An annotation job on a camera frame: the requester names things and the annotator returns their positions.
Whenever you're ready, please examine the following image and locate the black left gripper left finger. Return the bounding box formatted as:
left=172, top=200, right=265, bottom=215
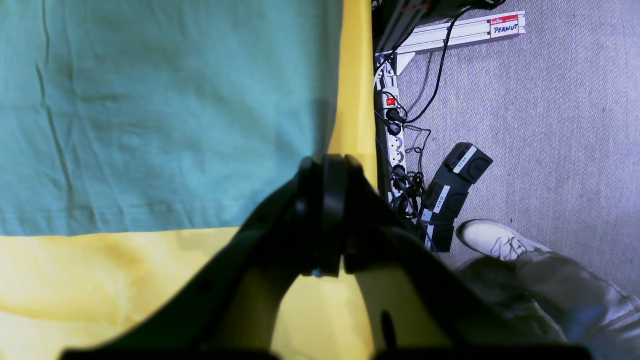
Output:
left=62, top=155, right=349, bottom=360

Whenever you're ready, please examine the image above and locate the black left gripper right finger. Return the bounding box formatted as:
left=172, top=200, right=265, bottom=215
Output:
left=343, top=155, right=591, bottom=360

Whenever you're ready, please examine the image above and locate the green T-shirt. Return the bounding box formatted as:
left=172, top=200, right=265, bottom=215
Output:
left=0, top=0, right=343, bottom=237

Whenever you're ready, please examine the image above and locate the white power strip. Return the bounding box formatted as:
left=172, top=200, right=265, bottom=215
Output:
left=374, top=54, right=407, bottom=200

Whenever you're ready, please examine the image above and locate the white sneaker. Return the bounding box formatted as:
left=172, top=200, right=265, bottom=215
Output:
left=455, top=219, right=551, bottom=262

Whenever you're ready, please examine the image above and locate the black foot pedal set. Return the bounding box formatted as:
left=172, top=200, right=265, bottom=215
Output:
left=419, top=142, right=493, bottom=253

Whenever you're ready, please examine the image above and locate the yellow table cloth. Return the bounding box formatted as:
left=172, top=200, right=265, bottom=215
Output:
left=1, top=0, right=377, bottom=360

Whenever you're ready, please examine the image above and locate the grey trouser leg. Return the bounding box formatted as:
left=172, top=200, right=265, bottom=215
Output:
left=457, top=251, right=640, bottom=360

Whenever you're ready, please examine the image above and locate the aluminium frame rail with label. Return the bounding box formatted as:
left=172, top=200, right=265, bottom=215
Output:
left=372, top=8, right=526, bottom=57

